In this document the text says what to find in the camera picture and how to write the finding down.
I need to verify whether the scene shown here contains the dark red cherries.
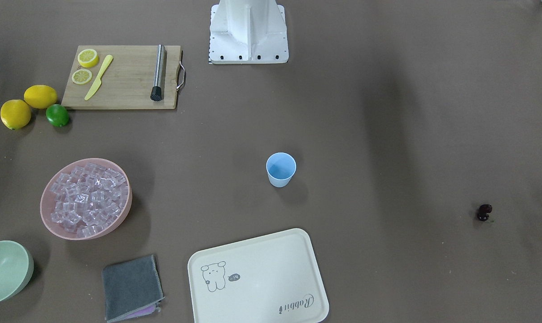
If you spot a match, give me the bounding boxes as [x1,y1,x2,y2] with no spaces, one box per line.
[476,204,493,222]

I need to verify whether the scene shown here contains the light blue cup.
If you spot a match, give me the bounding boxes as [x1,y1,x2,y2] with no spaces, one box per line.
[266,153,297,188]

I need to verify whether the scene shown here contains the pink bowl of ice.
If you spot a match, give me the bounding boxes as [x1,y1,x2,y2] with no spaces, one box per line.
[39,158,133,240]

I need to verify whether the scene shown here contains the cream rabbit tray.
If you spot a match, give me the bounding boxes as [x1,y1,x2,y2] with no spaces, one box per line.
[188,228,330,323]

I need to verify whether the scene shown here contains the bamboo cutting board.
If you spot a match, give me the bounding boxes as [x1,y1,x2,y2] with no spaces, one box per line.
[61,45,185,110]

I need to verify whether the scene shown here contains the grey folded cloth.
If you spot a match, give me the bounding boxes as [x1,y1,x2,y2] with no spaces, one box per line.
[101,255,164,323]

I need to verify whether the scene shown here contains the yellow plastic knife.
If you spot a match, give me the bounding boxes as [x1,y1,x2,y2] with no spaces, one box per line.
[84,55,114,100]

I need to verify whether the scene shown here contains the lemon slice lower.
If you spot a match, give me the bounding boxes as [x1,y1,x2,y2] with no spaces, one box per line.
[70,68,93,85]

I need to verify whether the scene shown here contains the lemon slice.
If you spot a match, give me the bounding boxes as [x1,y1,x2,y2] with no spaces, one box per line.
[77,48,99,68]
[70,68,93,85]

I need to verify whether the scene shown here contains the lemon slice upper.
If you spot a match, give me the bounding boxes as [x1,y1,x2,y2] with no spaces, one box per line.
[77,48,99,68]

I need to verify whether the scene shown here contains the green lime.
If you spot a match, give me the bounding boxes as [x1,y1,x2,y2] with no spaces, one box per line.
[45,104,70,127]

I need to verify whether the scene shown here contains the yellow lemon near board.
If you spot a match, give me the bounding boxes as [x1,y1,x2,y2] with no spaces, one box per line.
[24,85,58,109]

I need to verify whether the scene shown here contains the yellow lemon outer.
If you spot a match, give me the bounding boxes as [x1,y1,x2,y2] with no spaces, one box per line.
[0,100,32,130]

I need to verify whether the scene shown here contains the green bowl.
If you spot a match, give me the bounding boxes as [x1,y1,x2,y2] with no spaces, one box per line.
[0,240,35,302]

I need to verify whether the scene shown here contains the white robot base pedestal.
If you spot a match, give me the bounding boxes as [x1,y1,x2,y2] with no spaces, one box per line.
[208,0,289,64]

